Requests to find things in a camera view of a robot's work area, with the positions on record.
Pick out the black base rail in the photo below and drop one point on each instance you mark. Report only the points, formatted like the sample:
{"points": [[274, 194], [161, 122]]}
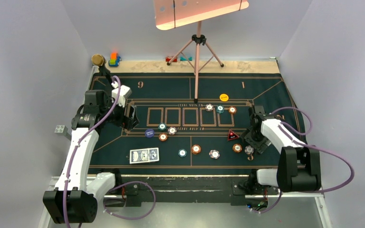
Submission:
{"points": [[232, 189]]}

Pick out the gold round knob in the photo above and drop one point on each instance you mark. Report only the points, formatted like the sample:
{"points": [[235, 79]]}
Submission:
{"points": [[98, 60]]}

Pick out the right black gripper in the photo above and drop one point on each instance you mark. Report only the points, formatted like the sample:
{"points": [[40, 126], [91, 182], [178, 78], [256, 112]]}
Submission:
{"points": [[259, 146]]}

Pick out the orange poker chip stack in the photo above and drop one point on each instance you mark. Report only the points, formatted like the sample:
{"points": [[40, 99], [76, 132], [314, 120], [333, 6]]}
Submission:
{"points": [[196, 149]]}

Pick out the pink poker chip stack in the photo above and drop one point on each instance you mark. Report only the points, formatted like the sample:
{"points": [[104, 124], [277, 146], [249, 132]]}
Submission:
{"points": [[214, 154]]}

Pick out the pink music stand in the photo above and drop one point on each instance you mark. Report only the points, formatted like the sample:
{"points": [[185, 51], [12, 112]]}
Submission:
{"points": [[171, 14]]}

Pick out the red triangular dealer button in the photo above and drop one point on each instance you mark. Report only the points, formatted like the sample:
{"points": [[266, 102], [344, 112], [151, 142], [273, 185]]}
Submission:
{"points": [[232, 135]]}

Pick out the yellow big blind button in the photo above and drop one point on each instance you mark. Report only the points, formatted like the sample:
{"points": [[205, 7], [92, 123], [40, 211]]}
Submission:
{"points": [[224, 97]]}

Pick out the teal toy block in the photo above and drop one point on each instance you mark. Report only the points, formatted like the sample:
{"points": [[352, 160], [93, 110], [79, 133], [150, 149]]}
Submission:
{"points": [[185, 59]]}

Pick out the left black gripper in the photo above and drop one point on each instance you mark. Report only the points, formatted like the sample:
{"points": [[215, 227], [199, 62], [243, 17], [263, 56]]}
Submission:
{"points": [[124, 121]]}

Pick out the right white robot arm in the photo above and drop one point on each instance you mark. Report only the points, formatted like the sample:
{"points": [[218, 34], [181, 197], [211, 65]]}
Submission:
{"points": [[298, 167]]}

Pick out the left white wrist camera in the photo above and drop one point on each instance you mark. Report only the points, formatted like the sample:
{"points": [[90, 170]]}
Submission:
{"points": [[123, 93]]}

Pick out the blue playing card deck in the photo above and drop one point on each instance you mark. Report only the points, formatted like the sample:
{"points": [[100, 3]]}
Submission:
{"points": [[146, 155]]}

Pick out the grey lego block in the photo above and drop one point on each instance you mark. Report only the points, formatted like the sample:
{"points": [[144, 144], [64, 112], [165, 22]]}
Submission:
{"points": [[62, 130]]}

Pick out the colourful toy block stack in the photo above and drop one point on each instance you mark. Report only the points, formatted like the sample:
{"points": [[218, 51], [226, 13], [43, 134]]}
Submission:
{"points": [[114, 59]]}

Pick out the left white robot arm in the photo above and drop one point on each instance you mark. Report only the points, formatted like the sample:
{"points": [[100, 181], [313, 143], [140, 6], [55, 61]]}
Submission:
{"points": [[73, 200]]}

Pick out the dark green poker mat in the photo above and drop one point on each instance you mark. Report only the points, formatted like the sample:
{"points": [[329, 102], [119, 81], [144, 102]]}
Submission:
{"points": [[168, 98]]}

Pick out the blue small blind button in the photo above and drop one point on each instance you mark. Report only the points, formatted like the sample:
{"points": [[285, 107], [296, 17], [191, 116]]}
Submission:
{"points": [[149, 133]]}

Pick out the green poker chip stack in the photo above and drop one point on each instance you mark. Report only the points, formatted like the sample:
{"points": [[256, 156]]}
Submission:
{"points": [[182, 152]]}

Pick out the red toy block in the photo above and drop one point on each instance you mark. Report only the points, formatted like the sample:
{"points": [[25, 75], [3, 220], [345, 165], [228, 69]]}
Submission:
{"points": [[167, 59]]}

